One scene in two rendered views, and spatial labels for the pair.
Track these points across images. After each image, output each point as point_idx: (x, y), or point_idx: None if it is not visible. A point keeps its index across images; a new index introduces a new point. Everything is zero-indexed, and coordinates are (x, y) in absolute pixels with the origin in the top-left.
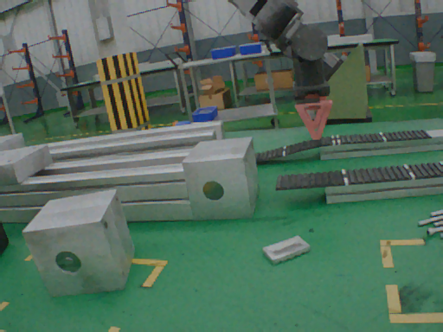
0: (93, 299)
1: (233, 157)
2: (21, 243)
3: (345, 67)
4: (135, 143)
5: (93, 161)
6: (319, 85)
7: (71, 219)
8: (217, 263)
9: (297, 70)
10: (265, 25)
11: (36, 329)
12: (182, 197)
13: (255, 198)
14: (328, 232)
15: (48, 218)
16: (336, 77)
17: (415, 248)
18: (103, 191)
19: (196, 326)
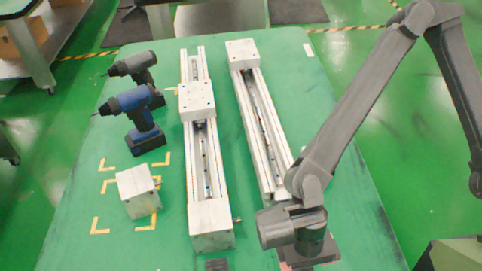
0: (125, 212)
1: (189, 229)
2: (166, 150)
3: (468, 263)
4: (252, 147)
5: (213, 143)
6: (296, 254)
7: (124, 187)
8: (152, 251)
9: None
10: (285, 183)
11: (106, 203)
12: None
13: (215, 250)
14: None
15: (126, 175)
16: (457, 256)
17: None
18: (152, 183)
19: (110, 259)
